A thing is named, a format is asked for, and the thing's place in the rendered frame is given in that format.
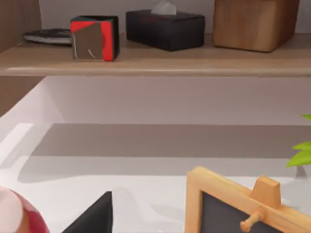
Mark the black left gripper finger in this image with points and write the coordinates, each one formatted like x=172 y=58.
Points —
x=99 y=216

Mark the red and white can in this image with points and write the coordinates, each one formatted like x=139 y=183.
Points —
x=17 y=213

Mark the wooden framed blackboard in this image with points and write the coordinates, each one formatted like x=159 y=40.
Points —
x=213 y=201

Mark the wooden open shelf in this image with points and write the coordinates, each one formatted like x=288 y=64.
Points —
x=155 y=63

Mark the red and black cube box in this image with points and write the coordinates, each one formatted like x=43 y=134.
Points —
x=96 y=38

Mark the black tissue box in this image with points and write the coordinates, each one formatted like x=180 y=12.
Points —
x=167 y=30

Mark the green plant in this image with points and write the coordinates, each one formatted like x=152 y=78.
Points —
x=301 y=153

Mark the wooden block box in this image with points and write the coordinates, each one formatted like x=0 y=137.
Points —
x=252 y=24

